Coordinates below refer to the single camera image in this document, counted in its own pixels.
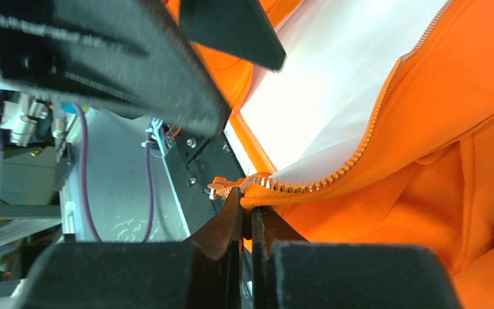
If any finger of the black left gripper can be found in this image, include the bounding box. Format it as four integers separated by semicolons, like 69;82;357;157
179;0;286;71

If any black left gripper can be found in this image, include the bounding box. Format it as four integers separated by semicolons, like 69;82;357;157
0;1;230;138

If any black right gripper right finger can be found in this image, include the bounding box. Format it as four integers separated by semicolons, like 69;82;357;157
251;206;306;308

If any orange zip jacket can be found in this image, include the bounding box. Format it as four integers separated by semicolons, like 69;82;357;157
190;1;494;308

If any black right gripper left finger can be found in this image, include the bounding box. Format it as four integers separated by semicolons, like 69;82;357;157
187;189;244;308

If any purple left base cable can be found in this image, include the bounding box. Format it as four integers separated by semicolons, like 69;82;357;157
73;103;156;243

